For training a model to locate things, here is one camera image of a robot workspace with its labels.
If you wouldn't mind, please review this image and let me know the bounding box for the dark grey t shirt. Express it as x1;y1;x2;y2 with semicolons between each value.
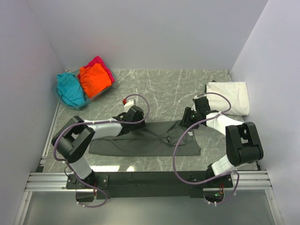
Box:
88;120;202;157

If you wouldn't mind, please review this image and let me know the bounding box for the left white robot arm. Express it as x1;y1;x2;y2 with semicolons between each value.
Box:
52;105;145;187

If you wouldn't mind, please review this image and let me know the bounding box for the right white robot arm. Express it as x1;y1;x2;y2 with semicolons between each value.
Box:
172;94;264;185

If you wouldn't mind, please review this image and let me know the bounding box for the orange t shirt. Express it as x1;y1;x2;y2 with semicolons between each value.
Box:
79;63;112;98

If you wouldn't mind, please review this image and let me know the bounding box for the clear plastic basket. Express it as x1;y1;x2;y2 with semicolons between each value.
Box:
52;69;116;111

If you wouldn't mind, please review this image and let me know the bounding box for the pink t shirt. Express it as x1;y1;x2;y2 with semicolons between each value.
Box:
86;56;115;83

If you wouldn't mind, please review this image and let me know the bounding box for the teal t shirt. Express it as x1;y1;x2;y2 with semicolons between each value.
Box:
56;72;85;107

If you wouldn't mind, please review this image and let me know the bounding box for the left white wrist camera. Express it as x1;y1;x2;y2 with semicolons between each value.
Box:
122;99;135;111

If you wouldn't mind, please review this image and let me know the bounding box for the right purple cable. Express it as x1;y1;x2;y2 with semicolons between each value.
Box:
172;92;240;207

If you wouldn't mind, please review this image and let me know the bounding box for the purple cable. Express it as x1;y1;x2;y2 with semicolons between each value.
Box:
172;92;240;207
53;93;150;209

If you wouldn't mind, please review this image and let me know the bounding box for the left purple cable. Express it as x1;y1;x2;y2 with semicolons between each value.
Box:
53;93;150;209

